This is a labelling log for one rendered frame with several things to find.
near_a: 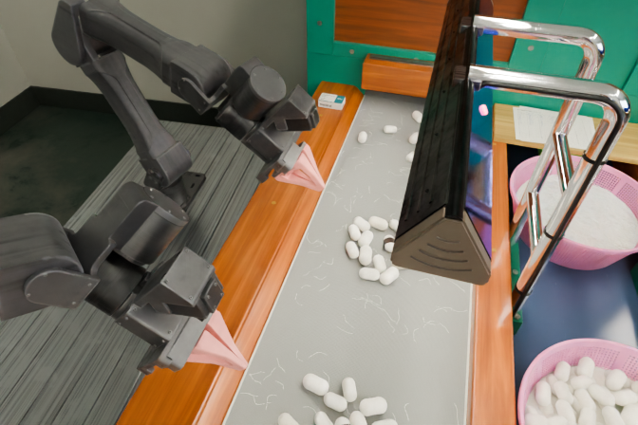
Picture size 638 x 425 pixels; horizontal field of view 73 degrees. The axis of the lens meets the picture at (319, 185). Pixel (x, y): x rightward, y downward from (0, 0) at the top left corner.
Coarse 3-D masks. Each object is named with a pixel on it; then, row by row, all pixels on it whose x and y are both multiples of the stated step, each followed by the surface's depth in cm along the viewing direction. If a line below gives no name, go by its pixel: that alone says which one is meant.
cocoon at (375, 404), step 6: (366, 402) 56; (372, 402) 56; (378, 402) 56; (384, 402) 56; (360, 408) 56; (366, 408) 55; (372, 408) 55; (378, 408) 55; (384, 408) 56; (366, 414) 55; (372, 414) 56; (378, 414) 56
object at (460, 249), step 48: (480, 0) 66; (480, 48) 56; (432, 96) 52; (480, 96) 48; (432, 144) 43; (480, 144) 42; (432, 192) 36; (480, 192) 38; (432, 240) 34; (480, 240) 34
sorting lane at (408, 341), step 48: (384, 144) 100; (336, 192) 88; (384, 192) 88; (336, 240) 79; (288, 288) 71; (336, 288) 71; (384, 288) 71; (432, 288) 71; (288, 336) 65; (336, 336) 65; (384, 336) 65; (432, 336) 65; (240, 384) 59; (288, 384) 59; (336, 384) 59; (384, 384) 59; (432, 384) 59
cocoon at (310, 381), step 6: (306, 378) 58; (312, 378) 58; (318, 378) 58; (306, 384) 58; (312, 384) 58; (318, 384) 57; (324, 384) 58; (312, 390) 58; (318, 390) 57; (324, 390) 57
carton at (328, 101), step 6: (324, 96) 107; (330, 96) 107; (336, 96) 107; (342, 96) 107; (318, 102) 107; (324, 102) 106; (330, 102) 106; (336, 102) 105; (342, 102) 105; (336, 108) 106; (342, 108) 106
